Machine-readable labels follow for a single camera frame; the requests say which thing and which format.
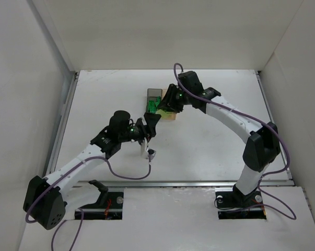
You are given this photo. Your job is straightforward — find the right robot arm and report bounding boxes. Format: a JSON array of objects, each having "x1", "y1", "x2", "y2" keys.
[{"x1": 157, "y1": 71, "x2": 281, "y2": 197}]

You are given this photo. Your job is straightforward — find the lime lego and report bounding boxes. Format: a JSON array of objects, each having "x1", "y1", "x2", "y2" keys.
[{"x1": 156, "y1": 109, "x2": 176, "y2": 119}]

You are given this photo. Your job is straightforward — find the aluminium rail front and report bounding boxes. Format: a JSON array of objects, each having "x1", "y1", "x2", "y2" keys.
[{"x1": 46, "y1": 180, "x2": 295, "y2": 189}]

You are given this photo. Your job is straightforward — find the purple cable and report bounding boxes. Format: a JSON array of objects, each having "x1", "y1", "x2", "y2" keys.
[
  {"x1": 173, "y1": 62, "x2": 297, "y2": 220},
  {"x1": 25, "y1": 149, "x2": 158, "y2": 251}
]

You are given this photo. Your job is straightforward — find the grey transparent container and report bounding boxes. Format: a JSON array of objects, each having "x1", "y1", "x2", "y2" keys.
[{"x1": 146, "y1": 88, "x2": 162, "y2": 107}]

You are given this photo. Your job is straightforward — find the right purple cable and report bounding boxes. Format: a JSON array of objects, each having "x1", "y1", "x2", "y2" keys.
[{"x1": 173, "y1": 62, "x2": 297, "y2": 220}]

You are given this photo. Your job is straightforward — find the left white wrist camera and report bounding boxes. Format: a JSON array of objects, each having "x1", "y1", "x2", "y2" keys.
[{"x1": 140, "y1": 138, "x2": 156, "y2": 162}]

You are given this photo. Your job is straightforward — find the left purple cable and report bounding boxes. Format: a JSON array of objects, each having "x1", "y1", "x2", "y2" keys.
[{"x1": 25, "y1": 149, "x2": 158, "y2": 251}]

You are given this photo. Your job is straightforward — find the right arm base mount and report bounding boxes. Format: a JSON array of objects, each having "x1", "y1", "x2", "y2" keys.
[{"x1": 214, "y1": 190, "x2": 266, "y2": 220}]

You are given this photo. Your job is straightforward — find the dark green lego plate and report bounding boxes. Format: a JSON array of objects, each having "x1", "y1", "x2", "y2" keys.
[{"x1": 146, "y1": 96, "x2": 161, "y2": 114}]

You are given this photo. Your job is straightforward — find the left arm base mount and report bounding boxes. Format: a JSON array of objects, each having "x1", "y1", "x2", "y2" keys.
[{"x1": 80, "y1": 180, "x2": 124, "y2": 220}]

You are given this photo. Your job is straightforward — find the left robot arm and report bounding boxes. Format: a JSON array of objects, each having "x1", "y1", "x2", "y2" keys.
[{"x1": 23, "y1": 110, "x2": 161, "y2": 230}]

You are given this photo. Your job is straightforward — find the orange transparent container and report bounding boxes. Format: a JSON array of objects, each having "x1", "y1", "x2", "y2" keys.
[{"x1": 158, "y1": 89, "x2": 177, "y2": 120}]

